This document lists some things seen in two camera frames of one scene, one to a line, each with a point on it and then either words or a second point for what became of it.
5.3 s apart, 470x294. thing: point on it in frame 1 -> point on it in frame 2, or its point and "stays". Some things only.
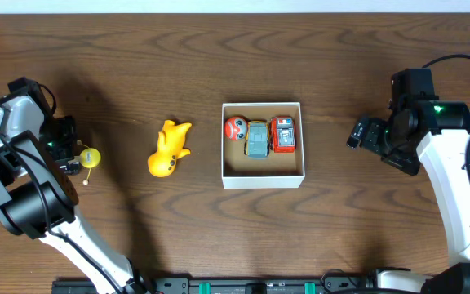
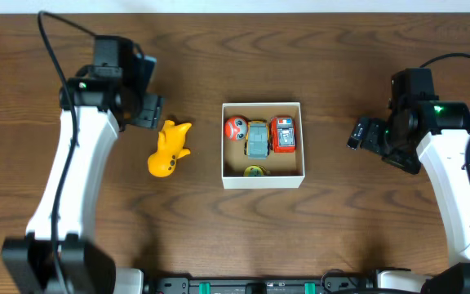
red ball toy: x=235 y=128 stays
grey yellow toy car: x=257 y=139 stays
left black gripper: x=68 y=153 -> x=148 y=113
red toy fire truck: x=283 y=134 stays
